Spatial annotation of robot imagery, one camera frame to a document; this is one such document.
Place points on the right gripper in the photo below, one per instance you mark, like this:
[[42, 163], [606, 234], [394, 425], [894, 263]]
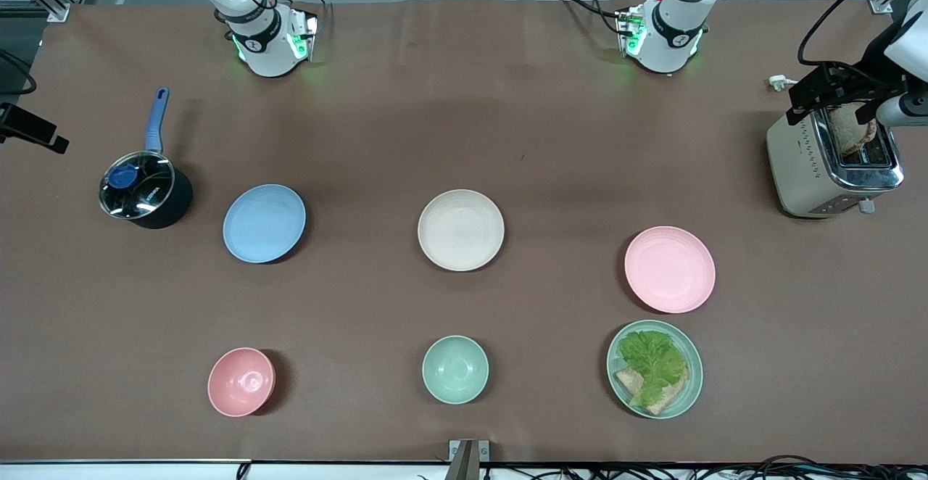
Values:
[[16, 122]]

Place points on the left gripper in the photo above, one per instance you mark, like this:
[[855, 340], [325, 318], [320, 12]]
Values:
[[867, 78]]

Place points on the pink plate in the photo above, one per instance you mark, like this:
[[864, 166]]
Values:
[[670, 270]]

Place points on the light blue plate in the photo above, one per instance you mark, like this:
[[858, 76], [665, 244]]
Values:
[[264, 223]]

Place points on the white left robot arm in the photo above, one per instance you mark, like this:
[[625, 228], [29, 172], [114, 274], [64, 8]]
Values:
[[670, 38]]

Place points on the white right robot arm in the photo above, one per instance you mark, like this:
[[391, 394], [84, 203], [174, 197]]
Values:
[[268, 52]]

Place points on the white power plug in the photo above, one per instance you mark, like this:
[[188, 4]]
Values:
[[779, 83]]

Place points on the toasted bread slice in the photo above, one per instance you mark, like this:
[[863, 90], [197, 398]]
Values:
[[848, 130]]

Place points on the silver toaster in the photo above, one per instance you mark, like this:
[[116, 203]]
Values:
[[805, 168]]

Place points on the glass lid blue knob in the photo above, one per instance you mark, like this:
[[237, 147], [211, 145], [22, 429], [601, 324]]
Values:
[[141, 186]]

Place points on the green lettuce leaf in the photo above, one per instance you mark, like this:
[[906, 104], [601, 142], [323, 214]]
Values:
[[652, 360]]

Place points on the mint green plate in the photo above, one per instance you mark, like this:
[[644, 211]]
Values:
[[692, 386]]

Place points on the pink bowl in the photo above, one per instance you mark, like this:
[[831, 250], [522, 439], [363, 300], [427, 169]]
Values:
[[241, 382]]

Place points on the brown bread slice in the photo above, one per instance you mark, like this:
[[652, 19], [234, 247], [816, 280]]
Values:
[[667, 399]]

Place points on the beige plate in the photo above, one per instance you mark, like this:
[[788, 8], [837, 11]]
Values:
[[461, 230]]

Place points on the mint green bowl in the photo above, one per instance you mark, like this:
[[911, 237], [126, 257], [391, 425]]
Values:
[[455, 369]]

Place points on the grey metal bracket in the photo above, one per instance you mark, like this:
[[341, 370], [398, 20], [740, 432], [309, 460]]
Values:
[[467, 460]]

